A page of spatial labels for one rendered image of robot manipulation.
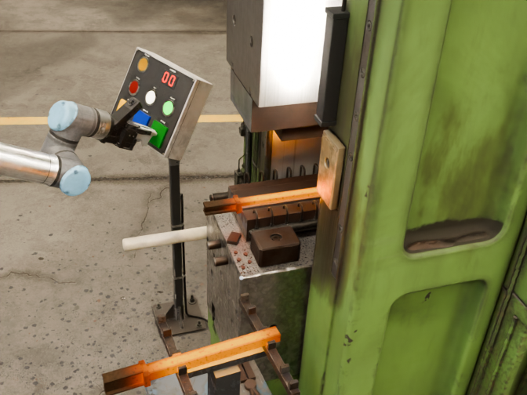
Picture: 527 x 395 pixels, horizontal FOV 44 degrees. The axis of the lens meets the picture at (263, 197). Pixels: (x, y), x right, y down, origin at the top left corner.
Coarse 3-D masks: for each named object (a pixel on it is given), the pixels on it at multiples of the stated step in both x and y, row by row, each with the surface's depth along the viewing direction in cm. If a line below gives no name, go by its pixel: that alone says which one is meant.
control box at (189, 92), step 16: (160, 64) 222; (128, 80) 231; (144, 80) 226; (160, 80) 220; (176, 80) 216; (192, 80) 211; (128, 96) 230; (144, 96) 225; (160, 96) 220; (176, 96) 215; (192, 96) 212; (112, 112) 235; (144, 112) 224; (160, 112) 219; (176, 112) 214; (192, 112) 216; (176, 128) 214; (192, 128) 219; (176, 144) 217
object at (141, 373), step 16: (240, 336) 149; (256, 336) 149; (272, 336) 150; (192, 352) 145; (208, 352) 145; (224, 352) 146; (240, 352) 148; (128, 368) 139; (144, 368) 140; (160, 368) 140; (176, 368) 142; (112, 384) 137; (128, 384) 139; (144, 384) 139
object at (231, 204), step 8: (280, 192) 193; (288, 192) 194; (296, 192) 194; (304, 192) 194; (312, 192) 194; (216, 200) 188; (224, 200) 188; (232, 200) 188; (240, 200) 189; (248, 200) 189; (256, 200) 189; (264, 200) 190; (272, 200) 191; (280, 200) 191; (208, 208) 186; (216, 208) 187; (224, 208) 188; (232, 208) 189; (240, 208) 188
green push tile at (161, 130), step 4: (152, 124) 220; (156, 124) 219; (160, 124) 218; (152, 128) 220; (156, 128) 218; (160, 128) 217; (164, 128) 216; (168, 128) 216; (160, 132) 217; (164, 132) 216; (152, 136) 219; (156, 136) 218; (160, 136) 217; (164, 136) 216; (152, 140) 219; (156, 140) 218; (160, 140) 217; (156, 144) 218; (160, 144) 217; (160, 148) 217
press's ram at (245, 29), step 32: (256, 0) 149; (288, 0) 146; (320, 0) 148; (256, 32) 152; (288, 32) 150; (320, 32) 153; (256, 64) 155; (288, 64) 155; (320, 64) 158; (256, 96) 159; (288, 96) 160
